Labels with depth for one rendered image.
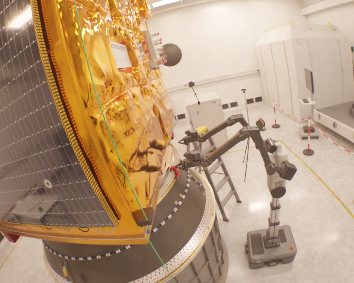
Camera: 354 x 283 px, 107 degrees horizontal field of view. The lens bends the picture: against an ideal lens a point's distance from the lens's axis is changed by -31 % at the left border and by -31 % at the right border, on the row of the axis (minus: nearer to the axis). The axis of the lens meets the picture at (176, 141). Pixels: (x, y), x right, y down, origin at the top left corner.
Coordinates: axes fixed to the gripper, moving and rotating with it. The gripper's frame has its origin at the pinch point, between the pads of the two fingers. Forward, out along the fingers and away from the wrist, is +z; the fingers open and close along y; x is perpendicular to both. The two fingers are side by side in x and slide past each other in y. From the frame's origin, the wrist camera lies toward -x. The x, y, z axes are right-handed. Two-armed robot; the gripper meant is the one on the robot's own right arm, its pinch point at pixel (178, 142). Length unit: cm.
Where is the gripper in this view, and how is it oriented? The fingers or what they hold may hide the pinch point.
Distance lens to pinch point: 196.8
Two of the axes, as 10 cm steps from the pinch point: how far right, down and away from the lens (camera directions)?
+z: -9.7, 2.1, 1.5
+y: -0.6, 3.9, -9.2
